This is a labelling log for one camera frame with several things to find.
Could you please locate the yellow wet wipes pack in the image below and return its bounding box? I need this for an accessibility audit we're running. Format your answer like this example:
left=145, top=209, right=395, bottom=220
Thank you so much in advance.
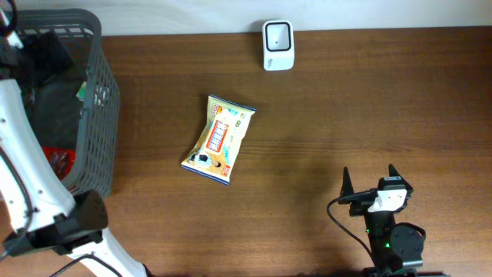
left=181, top=94, right=256, bottom=185

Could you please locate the red snack bag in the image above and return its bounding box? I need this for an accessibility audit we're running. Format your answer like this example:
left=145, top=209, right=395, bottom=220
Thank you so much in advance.
left=42, top=147, right=75, bottom=180

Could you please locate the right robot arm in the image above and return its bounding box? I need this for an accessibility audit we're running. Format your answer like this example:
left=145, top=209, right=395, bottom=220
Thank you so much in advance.
left=335, top=165, right=443, bottom=277

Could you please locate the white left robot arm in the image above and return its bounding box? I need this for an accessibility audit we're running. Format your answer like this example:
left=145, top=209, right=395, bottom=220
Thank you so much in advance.
left=1, top=79, right=151, bottom=276

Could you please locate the white barcode scanner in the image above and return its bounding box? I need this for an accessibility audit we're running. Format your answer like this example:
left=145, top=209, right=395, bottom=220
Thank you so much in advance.
left=262, top=20, right=295, bottom=71

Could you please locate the grey plastic mesh basket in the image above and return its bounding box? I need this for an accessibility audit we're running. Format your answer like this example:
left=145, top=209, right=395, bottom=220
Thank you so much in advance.
left=1, top=8, right=121, bottom=197

